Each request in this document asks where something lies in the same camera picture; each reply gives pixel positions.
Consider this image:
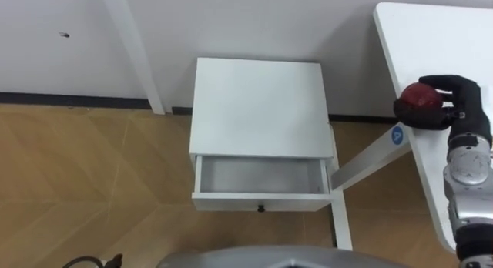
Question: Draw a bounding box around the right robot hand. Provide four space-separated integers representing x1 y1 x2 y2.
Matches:
392 74 493 145

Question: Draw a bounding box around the red fruit soft toy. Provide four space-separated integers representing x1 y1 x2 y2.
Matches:
398 82 444 110

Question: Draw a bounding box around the white desk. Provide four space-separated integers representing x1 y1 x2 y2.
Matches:
327 1 493 256

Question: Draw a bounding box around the white bedside cabinet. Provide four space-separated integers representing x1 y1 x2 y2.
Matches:
188 56 340 213

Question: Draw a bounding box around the white cabinet drawer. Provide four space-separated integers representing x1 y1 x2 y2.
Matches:
191 154 334 213

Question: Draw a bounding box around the robot body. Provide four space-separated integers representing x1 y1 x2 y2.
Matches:
156 244 413 268

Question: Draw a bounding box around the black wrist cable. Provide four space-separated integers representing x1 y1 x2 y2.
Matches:
63 253 124 268

